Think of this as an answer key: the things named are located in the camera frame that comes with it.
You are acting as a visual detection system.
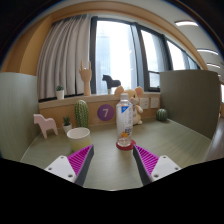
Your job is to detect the clear plastic water bottle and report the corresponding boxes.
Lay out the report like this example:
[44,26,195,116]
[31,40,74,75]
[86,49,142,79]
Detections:
[116,93,133,148]

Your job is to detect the pale yellow cup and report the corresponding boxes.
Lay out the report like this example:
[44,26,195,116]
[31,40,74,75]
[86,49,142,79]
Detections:
[67,127,91,152]

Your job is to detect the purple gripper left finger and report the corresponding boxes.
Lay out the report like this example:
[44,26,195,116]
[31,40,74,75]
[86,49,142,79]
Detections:
[45,145,94,186]

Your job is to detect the black horse figurine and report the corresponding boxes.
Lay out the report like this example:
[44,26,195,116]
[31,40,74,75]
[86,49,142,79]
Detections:
[102,75,121,93]

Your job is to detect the pink wooden horse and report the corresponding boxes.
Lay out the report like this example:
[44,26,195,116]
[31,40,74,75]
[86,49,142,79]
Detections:
[34,114,58,138]

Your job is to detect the green left partition panel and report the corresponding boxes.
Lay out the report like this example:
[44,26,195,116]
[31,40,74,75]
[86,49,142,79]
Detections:
[0,72,39,161]

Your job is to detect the purple number seven sticker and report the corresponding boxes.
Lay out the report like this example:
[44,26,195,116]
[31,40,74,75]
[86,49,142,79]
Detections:
[97,104,114,121]

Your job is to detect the small potted plant on desk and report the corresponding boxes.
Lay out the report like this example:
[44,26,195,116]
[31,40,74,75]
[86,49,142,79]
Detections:
[63,115,72,133]

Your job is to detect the white wall socket left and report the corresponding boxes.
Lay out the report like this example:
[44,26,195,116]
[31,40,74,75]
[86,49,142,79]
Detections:
[140,98,149,110]

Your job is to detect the white wall socket right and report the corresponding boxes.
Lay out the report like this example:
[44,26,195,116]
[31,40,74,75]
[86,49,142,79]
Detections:
[150,98,159,108]

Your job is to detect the green right partition panel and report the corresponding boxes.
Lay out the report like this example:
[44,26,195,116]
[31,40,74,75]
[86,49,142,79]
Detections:
[160,70,221,139]

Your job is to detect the green partition panel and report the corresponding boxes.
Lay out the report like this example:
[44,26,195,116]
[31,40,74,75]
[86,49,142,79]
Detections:
[0,72,39,161]
[160,70,221,139]

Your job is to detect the round green cactus decoration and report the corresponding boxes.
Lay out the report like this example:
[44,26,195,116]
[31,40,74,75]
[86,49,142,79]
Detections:
[156,109,168,121]

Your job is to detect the grey curtain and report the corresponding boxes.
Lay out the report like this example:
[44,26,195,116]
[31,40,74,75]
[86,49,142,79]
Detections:
[37,15,91,99]

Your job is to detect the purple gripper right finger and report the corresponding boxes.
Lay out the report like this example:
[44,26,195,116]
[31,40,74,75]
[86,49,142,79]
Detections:
[133,145,180,185]

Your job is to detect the tall green cactus decoration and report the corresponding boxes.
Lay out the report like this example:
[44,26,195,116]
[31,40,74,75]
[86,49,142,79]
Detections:
[74,100,89,128]

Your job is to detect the red round coaster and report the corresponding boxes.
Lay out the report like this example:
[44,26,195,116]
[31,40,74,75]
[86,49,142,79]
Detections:
[116,140,136,151]

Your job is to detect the white wall socket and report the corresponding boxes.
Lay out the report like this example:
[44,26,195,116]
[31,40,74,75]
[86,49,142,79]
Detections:
[150,98,159,108]
[140,98,149,110]

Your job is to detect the wooden hand model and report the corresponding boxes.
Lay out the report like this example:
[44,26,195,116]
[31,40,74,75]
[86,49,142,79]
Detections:
[79,62,92,96]

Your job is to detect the plush hamster toy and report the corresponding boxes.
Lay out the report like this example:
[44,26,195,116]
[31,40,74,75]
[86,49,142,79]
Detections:
[114,86,144,125]

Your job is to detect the small potted plant on sill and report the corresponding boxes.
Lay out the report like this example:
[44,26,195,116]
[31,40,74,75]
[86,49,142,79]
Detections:
[56,85,64,100]

